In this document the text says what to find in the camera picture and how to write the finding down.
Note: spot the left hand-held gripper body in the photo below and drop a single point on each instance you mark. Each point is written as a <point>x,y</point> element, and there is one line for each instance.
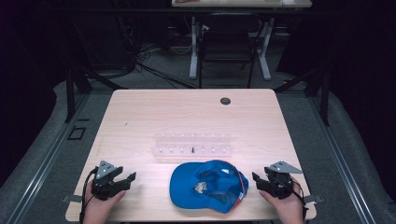
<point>102,183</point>

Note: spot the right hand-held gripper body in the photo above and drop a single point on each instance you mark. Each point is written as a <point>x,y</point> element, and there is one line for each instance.
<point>281,182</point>

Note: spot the person's left hand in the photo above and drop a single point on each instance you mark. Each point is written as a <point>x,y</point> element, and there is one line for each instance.
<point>99,207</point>

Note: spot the person's right hand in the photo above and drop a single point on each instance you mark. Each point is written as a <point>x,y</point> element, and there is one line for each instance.
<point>286,208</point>

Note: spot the blue baseball cap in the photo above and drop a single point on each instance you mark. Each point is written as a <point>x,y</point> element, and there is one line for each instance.
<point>207,186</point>

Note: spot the clear acrylic peg rack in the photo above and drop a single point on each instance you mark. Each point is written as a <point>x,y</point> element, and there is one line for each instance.
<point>192,145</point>

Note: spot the black metal stand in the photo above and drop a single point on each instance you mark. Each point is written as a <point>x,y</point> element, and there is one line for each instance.
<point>324,96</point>
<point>71,93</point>

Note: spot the black chair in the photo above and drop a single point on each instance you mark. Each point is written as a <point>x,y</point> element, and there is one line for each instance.
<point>227,43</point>

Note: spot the white-legged wooden desk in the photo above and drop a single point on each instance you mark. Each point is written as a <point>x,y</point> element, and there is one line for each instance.
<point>239,3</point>

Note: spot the grey table bracket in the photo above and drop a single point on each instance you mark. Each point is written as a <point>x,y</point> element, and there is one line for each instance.
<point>72,198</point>
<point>313,199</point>

